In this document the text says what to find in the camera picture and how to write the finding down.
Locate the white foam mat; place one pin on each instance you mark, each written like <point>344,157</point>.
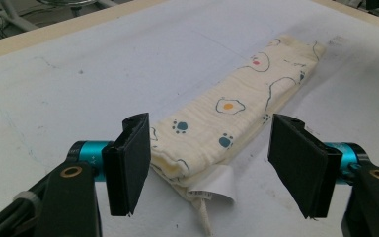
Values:
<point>79,98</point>

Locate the black round stool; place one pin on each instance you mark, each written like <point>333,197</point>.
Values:
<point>75,3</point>

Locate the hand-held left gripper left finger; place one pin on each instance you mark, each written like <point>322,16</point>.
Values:
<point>128,171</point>

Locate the white metal table leg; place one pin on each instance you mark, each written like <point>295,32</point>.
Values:
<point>16,16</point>

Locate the cream printed towel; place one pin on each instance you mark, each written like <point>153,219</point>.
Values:
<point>230,115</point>

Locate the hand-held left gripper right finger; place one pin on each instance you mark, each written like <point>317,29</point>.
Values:
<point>299,164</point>

